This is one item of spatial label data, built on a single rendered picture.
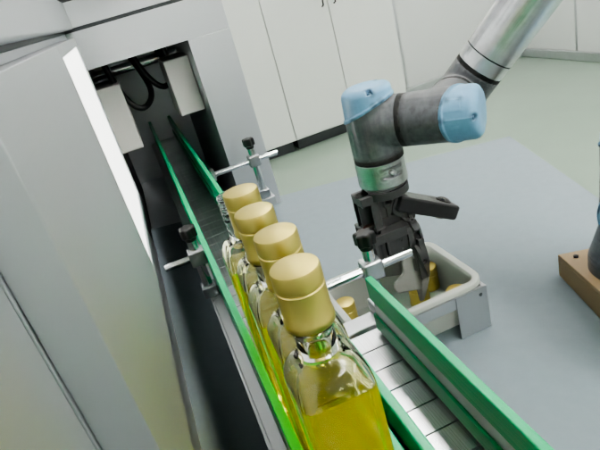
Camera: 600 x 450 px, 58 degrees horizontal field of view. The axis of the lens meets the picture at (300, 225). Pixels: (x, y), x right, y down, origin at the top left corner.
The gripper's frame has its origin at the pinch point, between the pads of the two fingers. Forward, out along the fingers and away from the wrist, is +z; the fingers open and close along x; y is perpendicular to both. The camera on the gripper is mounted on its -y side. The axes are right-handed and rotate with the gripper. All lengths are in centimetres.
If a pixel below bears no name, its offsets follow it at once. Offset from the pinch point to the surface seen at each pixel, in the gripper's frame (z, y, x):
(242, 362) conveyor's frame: -7.5, 32.0, 9.9
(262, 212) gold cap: -36, 27, 31
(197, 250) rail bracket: -16.4, 31.7, -10.6
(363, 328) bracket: -8.0, 15.6, 14.6
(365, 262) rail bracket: -16.5, 12.6, 13.1
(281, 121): 52, -73, -345
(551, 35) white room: 60, -338, -346
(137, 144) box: -21, 35, -84
